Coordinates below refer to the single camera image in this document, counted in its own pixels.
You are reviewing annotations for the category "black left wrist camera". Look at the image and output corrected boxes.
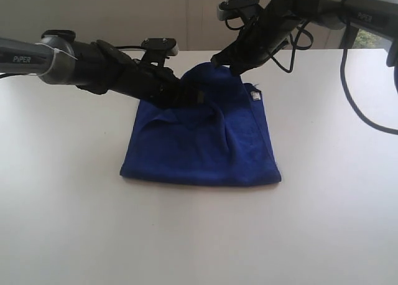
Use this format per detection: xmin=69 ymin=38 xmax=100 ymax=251
xmin=141 ymin=38 xmax=179 ymax=67

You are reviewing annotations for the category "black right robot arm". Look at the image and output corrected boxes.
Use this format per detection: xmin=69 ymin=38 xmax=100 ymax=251
xmin=211 ymin=0 xmax=397 ymax=75

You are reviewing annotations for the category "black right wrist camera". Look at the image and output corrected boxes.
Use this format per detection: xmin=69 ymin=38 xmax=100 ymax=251
xmin=217 ymin=0 xmax=262 ymax=22

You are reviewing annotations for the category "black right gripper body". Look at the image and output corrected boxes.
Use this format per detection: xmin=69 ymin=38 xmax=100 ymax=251
xmin=236 ymin=1 xmax=302 ymax=63

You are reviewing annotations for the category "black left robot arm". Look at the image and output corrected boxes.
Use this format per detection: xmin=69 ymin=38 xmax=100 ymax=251
xmin=1 ymin=30 xmax=205 ymax=109

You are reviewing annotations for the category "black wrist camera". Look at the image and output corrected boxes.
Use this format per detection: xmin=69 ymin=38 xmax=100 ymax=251
xmin=141 ymin=38 xmax=179 ymax=67
xmin=217 ymin=0 xmax=262 ymax=22

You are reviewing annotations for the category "dark window frame post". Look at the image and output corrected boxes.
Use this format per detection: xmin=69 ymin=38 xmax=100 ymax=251
xmin=339 ymin=26 xmax=359 ymax=49

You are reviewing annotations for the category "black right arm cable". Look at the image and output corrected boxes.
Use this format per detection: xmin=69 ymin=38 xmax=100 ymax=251
xmin=225 ymin=4 xmax=398 ymax=135

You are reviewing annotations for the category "blue microfiber cloth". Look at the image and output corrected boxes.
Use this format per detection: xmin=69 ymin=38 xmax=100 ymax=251
xmin=120 ymin=62 xmax=282 ymax=187

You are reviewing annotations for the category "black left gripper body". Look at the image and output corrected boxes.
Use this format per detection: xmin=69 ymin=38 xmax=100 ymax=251
xmin=107 ymin=62 xmax=182 ymax=108

